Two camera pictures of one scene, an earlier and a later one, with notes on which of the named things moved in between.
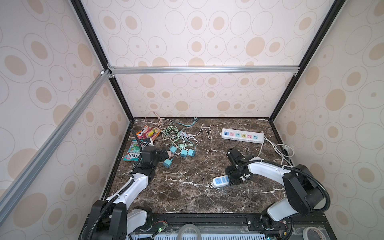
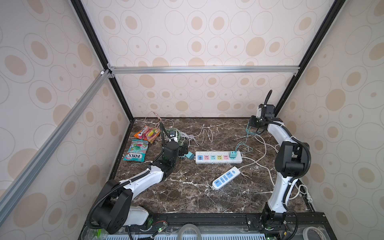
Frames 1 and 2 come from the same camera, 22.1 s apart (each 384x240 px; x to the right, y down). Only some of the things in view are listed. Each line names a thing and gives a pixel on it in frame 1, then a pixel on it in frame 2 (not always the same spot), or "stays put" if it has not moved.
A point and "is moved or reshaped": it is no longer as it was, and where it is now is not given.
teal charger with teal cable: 167,162 is moved or reshaped
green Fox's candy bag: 134,150 stays put
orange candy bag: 147,132 stays put
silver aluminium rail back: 287,69 stays put
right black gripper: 231,181 to 254,122
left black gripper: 161,157 to 181,152
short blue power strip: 220,181 stays put
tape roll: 305,235 stays put
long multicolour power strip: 241,135 to 218,157
